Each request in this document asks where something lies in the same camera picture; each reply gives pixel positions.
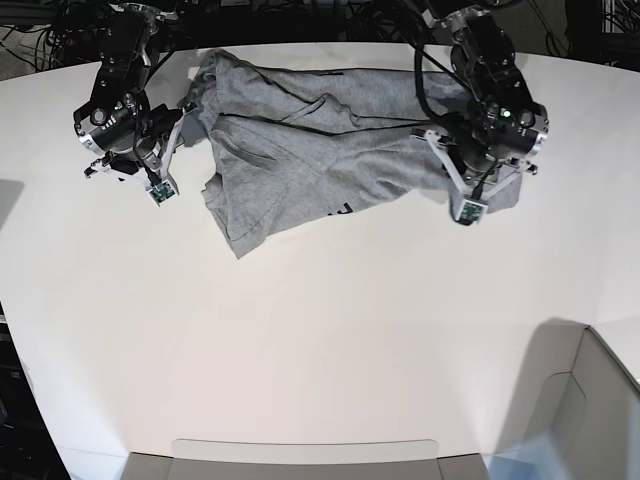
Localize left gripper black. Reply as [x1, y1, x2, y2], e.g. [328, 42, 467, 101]
[439, 114, 501, 188]

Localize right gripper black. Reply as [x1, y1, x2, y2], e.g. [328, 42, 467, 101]
[112, 104, 183, 175]

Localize grey T-shirt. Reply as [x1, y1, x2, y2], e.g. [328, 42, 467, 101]
[183, 48, 522, 260]

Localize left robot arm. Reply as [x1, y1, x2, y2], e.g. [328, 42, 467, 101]
[425, 1, 549, 189]

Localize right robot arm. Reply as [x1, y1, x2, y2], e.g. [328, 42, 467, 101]
[73, 1, 184, 185]

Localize grey bin right front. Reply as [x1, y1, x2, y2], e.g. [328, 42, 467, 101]
[486, 322, 639, 479]

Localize grey tray front centre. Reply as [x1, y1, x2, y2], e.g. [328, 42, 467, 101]
[121, 439, 489, 479]

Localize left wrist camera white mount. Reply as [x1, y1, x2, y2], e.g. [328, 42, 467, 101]
[412, 128, 537, 226]

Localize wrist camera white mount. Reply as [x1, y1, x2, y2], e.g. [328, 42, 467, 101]
[83, 102, 197, 208]
[412, 128, 537, 226]

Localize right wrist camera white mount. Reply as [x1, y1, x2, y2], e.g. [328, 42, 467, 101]
[83, 102, 197, 208]

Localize black cable bundle left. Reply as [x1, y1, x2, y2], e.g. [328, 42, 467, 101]
[0, 0, 101, 76]

